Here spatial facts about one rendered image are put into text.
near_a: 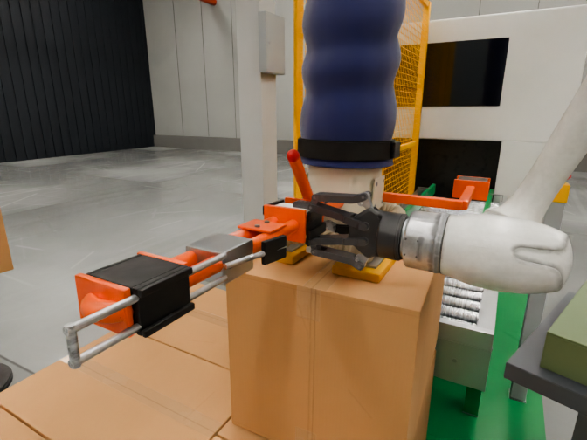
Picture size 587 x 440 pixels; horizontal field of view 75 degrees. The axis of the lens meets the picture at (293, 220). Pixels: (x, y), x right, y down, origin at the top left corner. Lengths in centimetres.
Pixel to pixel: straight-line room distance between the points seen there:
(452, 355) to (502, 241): 91
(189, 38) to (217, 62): 128
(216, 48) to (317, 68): 1214
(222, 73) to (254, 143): 1050
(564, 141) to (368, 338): 45
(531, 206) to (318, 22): 52
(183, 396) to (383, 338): 62
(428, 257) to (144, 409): 83
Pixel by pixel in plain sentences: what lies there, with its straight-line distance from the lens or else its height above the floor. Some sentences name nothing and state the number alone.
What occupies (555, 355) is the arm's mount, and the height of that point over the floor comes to 79.
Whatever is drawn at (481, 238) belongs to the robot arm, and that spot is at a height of 111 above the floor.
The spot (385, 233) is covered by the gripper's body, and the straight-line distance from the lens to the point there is 59.
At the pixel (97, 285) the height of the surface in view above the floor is 112.
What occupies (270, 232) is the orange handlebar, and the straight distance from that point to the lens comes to 57.
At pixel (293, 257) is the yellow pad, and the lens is 83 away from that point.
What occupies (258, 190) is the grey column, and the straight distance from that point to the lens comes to 233.
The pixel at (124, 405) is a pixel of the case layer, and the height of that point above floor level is 54.
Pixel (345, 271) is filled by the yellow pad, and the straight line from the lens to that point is 78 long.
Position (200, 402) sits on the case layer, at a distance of 113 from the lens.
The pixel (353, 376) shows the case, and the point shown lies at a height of 79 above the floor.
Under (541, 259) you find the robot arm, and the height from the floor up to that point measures 110.
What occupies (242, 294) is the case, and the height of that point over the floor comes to 90.
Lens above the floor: 128
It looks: 16 degrees down
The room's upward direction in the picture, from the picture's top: straight up
